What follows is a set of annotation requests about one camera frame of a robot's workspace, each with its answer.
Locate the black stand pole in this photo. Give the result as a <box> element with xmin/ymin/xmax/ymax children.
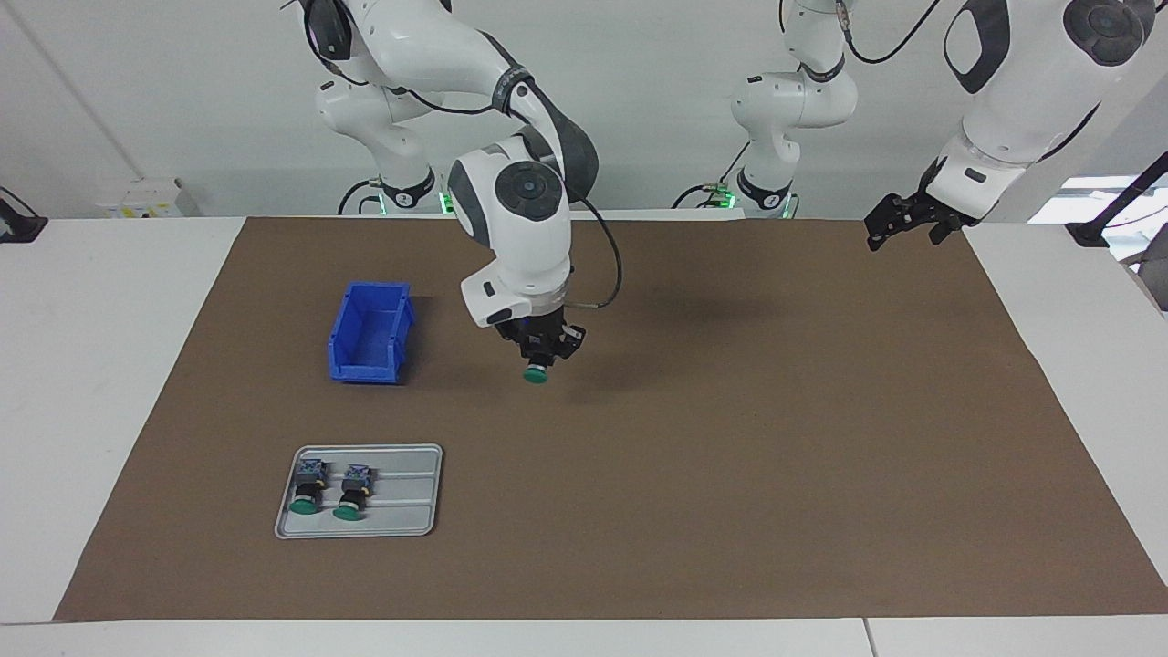
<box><xmin>1066</xmin><ymin>151</ymin><xmax>1168</xmax><ymax>248</ymax></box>

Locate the brown paper table mat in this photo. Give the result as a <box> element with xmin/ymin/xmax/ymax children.
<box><xmin>53</xmin><ymin>216</ymin><xmax>1168</xmax><ymax>621</ymax></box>

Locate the blue plastic bin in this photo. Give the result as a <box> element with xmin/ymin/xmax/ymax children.
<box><xmin>327</xmin><ymin>281</ymin><xmax>417</xmax><ymax>385</ymax></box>

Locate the grey metal tray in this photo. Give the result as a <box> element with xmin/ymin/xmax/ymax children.
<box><xmin>274</xmin><ymin>443</ymin><xmax>444</xmax><ymax>540</ymax></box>

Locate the dark grey chair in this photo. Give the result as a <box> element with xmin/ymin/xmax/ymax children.
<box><xmin>1121</xmin><ymin>246</ymin><xmax>1168</xmax><ymax>311</ymax></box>

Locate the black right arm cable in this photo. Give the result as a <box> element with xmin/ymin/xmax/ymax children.
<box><xmin>301</xmin><ymin>0</ymin><xmax>625</xmax><ymax>311</ymax></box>

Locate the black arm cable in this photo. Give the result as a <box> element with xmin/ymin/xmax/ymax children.
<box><xmin>834</xmin><ymin>0</ymin><xmax>943</xmax><ymax>65</ymax></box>
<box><xmin>301</xmin><ymin>0</ymin><xmax>625</xmax><ymax>311</ymax></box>

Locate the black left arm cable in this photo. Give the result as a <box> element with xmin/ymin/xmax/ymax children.
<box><xmin>834</xmin><ymin>0</ymin><xmax>943</xmax><ymax>65</ymax></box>

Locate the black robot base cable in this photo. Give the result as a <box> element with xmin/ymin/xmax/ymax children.
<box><xmin>673</xmin><ymin>141</ymin><xmax>751</xmax><ymax>209</ymax></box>
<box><xmin>338</xmin><ymin>178</ymin><xmax>384</xmax><ymax>216</ymax></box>

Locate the white wall socket box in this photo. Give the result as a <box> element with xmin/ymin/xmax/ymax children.
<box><xmin>96</xmin><ymin>178</ymin><xmax>201</xmax><ymax>219</ymax></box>

